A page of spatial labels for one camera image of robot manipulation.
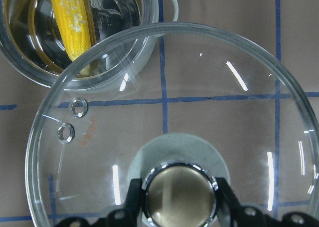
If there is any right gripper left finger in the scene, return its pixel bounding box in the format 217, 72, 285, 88
123, 179, 143, 227

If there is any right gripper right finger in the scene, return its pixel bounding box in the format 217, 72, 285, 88
215, 177, 241, 227

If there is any glass pot lid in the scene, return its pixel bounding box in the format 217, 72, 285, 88
25, 22, 319, 227

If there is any yellow corn cob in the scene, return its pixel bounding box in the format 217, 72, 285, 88
51, 0, 91, 61

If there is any pale green steel pot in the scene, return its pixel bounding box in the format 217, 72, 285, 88
0, 0, 179, 92

